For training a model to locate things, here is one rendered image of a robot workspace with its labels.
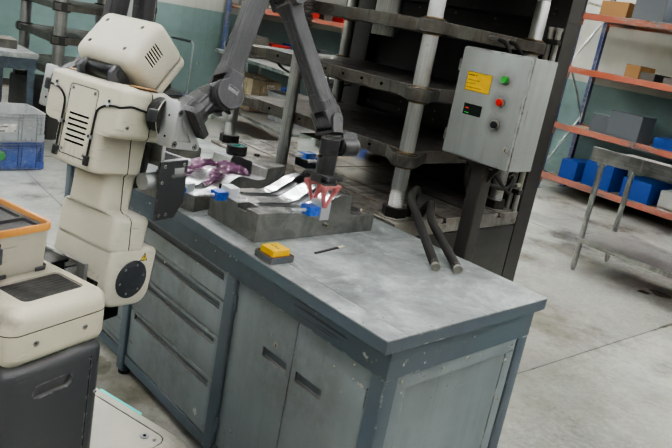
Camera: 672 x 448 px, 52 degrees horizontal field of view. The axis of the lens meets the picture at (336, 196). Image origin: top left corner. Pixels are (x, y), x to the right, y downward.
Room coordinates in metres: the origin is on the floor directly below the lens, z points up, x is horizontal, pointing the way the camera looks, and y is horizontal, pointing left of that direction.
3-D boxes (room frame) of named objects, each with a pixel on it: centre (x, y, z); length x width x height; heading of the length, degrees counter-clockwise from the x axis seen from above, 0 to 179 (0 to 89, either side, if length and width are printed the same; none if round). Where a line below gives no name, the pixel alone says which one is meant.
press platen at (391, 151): (3.22, -0.09, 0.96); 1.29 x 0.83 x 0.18; 45
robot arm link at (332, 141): (1.95, 0.04, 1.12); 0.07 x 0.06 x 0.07; 135
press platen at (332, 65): (3.22, -0.09, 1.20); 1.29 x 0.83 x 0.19; 45
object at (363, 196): (3.22, -0.08, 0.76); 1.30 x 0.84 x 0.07; 45
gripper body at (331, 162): (1.94, 0.04, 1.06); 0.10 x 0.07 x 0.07; 45
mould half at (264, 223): (2.18, 0.13, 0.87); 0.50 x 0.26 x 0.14; 135
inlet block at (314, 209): (1.91, 0.07, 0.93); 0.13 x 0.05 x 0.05; 135
